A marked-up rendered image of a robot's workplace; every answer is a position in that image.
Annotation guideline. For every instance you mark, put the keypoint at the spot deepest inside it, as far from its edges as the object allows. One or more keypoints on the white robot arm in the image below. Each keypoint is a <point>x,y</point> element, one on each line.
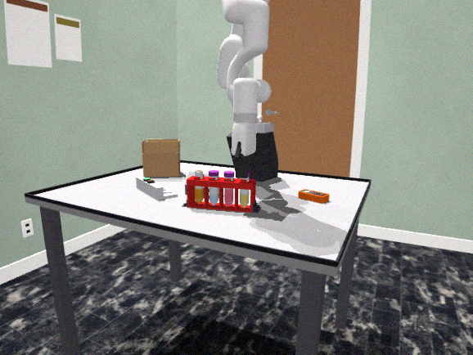
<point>249,39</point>

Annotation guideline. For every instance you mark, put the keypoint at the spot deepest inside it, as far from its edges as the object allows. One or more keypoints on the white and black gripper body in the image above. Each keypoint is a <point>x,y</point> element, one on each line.
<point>246,134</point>

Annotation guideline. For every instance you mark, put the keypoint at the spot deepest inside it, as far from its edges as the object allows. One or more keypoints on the orange digital multimeter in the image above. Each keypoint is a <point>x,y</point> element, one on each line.
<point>313,196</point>

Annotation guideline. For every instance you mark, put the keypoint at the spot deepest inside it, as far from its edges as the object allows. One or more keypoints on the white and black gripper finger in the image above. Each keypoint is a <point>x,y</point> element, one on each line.
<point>249,161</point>
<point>241,164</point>

